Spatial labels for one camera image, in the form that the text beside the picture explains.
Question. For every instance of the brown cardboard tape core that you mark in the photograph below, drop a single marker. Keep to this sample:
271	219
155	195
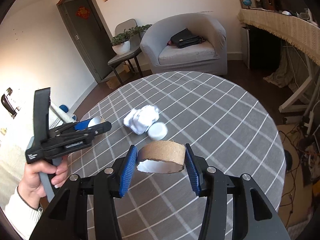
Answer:
162	150

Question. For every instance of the grey door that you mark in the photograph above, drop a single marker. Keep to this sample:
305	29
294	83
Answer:
87	42

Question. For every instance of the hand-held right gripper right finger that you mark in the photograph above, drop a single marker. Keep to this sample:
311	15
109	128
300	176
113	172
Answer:
193	172

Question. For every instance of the person's left hand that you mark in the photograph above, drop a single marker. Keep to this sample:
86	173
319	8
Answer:
35	182

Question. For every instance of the grey dining chair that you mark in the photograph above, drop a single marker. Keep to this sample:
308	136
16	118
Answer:
125	26

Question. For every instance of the black silver kettle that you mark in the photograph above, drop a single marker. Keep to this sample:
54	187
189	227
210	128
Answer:
8	102

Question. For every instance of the beige draped cloth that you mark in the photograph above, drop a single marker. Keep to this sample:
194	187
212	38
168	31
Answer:
282	72

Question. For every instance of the red door decoration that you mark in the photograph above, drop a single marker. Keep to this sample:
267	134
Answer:
83	12

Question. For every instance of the black bag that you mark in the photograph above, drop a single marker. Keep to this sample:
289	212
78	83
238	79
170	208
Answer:
186	38

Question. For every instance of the beige lace desk cloth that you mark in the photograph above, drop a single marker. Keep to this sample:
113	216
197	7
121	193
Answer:
282	27

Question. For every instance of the potted plant white pot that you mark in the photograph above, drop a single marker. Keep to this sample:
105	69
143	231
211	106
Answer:
121	48

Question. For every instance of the cardboard box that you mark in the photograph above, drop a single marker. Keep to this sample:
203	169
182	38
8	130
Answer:
115	81

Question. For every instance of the white round plastic lid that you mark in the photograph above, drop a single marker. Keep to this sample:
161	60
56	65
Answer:
94	122

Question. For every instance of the white desk frame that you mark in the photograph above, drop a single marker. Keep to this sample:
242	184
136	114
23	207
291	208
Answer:
297	92

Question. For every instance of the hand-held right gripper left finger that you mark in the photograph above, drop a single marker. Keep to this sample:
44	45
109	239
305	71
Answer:
127	172

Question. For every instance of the grey checked tablecloth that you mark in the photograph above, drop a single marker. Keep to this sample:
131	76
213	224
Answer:
212	120

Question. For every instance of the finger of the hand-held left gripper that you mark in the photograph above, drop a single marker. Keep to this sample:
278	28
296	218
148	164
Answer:
81	125
100	128

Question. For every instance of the person's left forearm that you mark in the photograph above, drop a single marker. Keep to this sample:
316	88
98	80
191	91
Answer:
22	215

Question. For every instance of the dark wooden box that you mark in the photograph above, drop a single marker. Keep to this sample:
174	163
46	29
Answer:
267	2

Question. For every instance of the black cabinet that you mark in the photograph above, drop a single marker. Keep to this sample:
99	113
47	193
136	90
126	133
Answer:
265	47

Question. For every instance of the small blue globe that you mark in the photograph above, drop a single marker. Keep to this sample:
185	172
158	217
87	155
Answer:
246	1

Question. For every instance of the white computer mouse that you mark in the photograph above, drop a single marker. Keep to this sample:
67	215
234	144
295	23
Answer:
287	12

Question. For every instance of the white round cap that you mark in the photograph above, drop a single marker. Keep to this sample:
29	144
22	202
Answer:
157	130

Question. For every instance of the grey armchair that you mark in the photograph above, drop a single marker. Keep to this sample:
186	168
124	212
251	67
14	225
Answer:
190	57

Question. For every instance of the crumpled white paper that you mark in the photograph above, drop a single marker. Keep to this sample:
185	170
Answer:
142	118

